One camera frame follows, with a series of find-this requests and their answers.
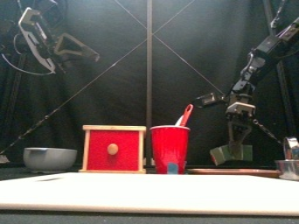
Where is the green toy sushi roll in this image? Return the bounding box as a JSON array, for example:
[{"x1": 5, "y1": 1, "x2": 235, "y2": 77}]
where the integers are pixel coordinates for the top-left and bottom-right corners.
[{"x1": 209, "y1": 143, "x2": 255, "y2": 167}]

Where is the brown wooden plate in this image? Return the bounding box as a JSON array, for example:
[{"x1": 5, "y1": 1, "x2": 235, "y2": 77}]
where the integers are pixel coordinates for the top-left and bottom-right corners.
[{"x1": 185, "y1": 167, "x2": 281, "y2": 179}]

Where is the white cutting board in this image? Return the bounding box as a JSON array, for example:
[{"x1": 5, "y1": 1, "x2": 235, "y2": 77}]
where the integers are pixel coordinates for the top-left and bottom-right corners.
[{"x1": 0, "y1": 171, "x2": 299, "y2": 217}]

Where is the small metal cup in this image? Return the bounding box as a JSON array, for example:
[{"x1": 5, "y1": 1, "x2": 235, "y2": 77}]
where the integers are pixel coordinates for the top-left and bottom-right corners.
[{"x1": 273, "y1": 136, "x2": 299, "y2": 181}]

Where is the red plastic cup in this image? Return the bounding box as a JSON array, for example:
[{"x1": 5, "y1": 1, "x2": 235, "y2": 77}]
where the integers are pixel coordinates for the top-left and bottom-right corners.
[{"x1": 149, "y1": 125, "x2": 192, "y2": 175}]

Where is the wooden box with red drawer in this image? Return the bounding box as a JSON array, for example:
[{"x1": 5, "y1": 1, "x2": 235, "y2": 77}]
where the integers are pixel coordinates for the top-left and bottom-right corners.
[{"x1": 78, "y1": 124, "x2": 147, "y2": 175}]

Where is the grey bowl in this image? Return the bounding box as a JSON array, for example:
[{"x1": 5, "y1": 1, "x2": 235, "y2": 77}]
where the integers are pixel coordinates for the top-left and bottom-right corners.
[{"x1": 22, "y1": 147, "x2": 78, "y2": 173}]

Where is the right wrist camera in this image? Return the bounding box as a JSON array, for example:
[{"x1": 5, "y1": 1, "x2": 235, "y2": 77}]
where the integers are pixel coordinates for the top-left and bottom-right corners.
[{"x1": 192, "y1": 92, "x2": 227, "y2": 109}]

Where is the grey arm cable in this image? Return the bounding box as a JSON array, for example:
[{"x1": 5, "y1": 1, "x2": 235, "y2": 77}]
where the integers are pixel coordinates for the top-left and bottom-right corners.
[{"x1": 0, "y1": 31, "x2": 53, "y2": 77}]

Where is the red handled toy knife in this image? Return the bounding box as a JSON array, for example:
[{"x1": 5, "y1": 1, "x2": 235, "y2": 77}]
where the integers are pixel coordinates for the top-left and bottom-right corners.
[{"x1": 179, "y1": 103, "x2": 195, "y2": 127}]

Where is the dark vertical frame pole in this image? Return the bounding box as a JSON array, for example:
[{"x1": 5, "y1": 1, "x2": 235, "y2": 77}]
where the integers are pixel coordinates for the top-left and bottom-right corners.
[{"x1": 145, "y1": 0, "x2": 153, "y2": 168}]

